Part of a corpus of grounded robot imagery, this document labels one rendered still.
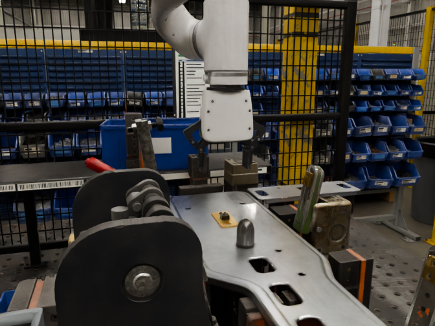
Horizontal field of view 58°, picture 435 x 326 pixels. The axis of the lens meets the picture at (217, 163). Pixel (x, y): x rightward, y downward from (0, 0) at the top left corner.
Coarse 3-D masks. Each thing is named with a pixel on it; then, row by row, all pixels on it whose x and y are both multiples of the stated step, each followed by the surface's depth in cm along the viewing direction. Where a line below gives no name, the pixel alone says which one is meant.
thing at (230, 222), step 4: (216, 212) 85; (228, 212) 85; (212, 216) 83; (216, 216) 83; (220, 216) 81; (224, 216) 80; (228, 216) 80; (216, 220) 80; (220, 220) 80; (224, 220) 80; (228, 220) 80; (232, 220) 80; (220, 224) 78; (224, 224) 78; (228, 224) 78; (232, 224) 78; (236, 224) 78
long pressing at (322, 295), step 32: (224, 192) 100; (192, 224) 79; (256, 224) 79; (224, 256) 65; (256, 256) 65; (288, 256) 65; (320, 256) 66; (224, 288) 57; (256, 288) 55; (320, 288) 55; (288, 320) 48; (320, 320) 48; (352, 320) 48
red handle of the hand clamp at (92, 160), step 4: (88, 160) 71; (92, 160) 71; (96, 160) 71; (88, 164) 70; (92, 164) 70; (96, 164) 71; (100, 164) 71; (104, 164) 72; (92, 168) 71; (96, 168) 71; (100, 168) 71; (104, 168) 71; (108, 168) 72; (112, 168) 72; (96, 172) 72; (100, 172) 71
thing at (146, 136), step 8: (136, 120) 72; (144, 120) 71; (160, 120) 72; (128, 128) 72; (136, 128) 72; (144, 128) 71; (160, 128) 72; (144, 136) 71; (144, 144) 72; (152, 144) 72; (144, 152) 72; (152, 152) 72; (144, 160) 72; (152, 160) 73; (152, 168) 73
